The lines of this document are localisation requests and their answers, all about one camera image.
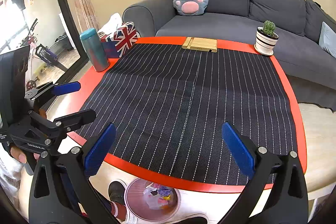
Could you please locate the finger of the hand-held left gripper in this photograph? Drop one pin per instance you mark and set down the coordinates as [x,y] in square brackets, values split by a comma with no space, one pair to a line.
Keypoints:
[78,119]
[67,87]

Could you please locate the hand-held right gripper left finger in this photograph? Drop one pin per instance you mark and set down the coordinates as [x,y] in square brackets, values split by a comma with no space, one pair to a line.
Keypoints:
[101,149]

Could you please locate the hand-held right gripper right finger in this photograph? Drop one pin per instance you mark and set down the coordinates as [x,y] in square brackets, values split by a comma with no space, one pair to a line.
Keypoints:
[239,149]

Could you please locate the pink translucent waste bin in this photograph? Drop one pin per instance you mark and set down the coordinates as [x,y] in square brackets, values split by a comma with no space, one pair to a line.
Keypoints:
[134,197]

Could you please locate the purple paper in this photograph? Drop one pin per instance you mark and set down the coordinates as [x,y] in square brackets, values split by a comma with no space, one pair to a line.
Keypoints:
[164,190]

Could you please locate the yellow paper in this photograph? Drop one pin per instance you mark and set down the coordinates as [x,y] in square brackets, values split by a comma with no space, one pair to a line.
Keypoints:
[167,197]

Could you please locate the person's left forearm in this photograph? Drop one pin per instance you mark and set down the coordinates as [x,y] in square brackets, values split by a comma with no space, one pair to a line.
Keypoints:
[9,176]

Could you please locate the person's left hand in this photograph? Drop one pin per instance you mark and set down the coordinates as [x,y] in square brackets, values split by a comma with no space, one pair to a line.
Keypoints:
[19,155]

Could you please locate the red table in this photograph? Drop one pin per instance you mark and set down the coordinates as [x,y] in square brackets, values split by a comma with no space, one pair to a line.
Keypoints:
[78,94]

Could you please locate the person's left shoe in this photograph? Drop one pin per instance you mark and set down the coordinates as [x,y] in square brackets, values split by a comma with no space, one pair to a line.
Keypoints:
[116,191]

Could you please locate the person's shoe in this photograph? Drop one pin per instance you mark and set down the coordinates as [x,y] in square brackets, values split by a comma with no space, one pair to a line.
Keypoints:
[195,220]
[116,191]

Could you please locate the teal thermos bottle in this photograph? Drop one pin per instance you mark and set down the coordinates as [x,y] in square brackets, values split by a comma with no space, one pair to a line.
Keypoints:
[94,50]

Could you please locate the person's left leg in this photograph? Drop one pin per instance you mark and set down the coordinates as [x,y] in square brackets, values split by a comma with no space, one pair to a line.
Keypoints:
[118,209]

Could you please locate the black striped table mat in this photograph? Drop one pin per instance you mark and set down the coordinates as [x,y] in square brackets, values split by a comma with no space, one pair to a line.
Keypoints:
[183,108]

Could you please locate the clear plastic bin bag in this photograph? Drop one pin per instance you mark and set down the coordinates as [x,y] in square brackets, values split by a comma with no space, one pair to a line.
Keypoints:
[152,203]

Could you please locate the flag print tissue box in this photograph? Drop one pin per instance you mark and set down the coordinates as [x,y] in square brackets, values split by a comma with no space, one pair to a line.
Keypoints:
[123,39]

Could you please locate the white tissue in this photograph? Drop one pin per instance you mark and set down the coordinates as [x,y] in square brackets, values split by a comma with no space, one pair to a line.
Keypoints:
[111,24]

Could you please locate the black framed mirror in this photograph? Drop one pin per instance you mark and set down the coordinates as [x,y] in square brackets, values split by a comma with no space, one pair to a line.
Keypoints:
[34,16]

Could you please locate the person's right shoe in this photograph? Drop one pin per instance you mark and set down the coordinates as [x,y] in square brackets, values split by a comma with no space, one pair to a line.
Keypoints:
[195,220]

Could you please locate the cactus in striped pot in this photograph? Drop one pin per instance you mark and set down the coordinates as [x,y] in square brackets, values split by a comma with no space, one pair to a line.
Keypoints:
[265,41]

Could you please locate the wooden phone stand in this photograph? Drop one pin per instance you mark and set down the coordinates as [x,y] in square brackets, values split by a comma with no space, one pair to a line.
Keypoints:
[202,44]

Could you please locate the light blue cushion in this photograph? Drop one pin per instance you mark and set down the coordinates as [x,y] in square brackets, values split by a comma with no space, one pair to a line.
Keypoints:
[328,39]

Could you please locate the grey pink paw cushion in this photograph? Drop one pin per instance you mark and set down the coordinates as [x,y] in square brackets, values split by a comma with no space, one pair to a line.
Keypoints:
[189,3]

